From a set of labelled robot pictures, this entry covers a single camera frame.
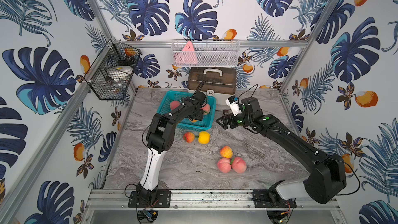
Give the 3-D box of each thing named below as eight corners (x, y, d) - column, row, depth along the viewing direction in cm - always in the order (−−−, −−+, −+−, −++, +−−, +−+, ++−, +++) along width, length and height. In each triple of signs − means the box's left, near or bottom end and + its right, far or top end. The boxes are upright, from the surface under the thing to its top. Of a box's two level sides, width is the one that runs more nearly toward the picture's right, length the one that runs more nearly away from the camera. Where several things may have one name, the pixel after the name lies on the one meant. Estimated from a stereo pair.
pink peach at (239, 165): (231, 174, 84) (234, 170, 78) (230, 161, 88) (232, 156, 83) (244, 174, 84) (247, 170, 78) (242, 161, 88) (245, 156, 83)
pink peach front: (218, 173, 84) (219, 170, 79) (217, 161, 88) (218, 157, 83) (230, 173, 84) (231, 170, 79) (228, 161, 88) (230, 157, 83)
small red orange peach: (184, 143, 95) (183, 139, 90) (184, 136, 98) (183, 131, 93) (194, 143, 95) (194, 139, 90) (194, 136, 98) (194, 131, 93)
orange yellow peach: (220, 160, 89) (221, 155, 84) (219, 150, 93) (220, 145, 88) (231, 160, 89) (233, 155, 84) (229, 150, 93) (231, 145, 88)
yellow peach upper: (198, 145, 94) (198, 140, 89) (198, 136, 98) (198, 130, 93) (209, 145, 94) (210, 140, 89) (209, 136, 98) (209, 130, 93)
